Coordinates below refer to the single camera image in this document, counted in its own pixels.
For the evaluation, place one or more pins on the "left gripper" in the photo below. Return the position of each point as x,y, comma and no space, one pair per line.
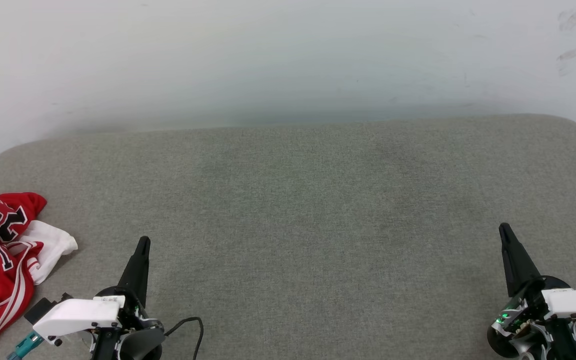
140,340

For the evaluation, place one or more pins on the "grey fabric sofa seat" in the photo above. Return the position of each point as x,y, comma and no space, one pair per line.
308,220

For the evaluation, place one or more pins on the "teal left camera plug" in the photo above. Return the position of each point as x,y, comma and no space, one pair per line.
24,346

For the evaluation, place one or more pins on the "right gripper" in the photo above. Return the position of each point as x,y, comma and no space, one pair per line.
528,325

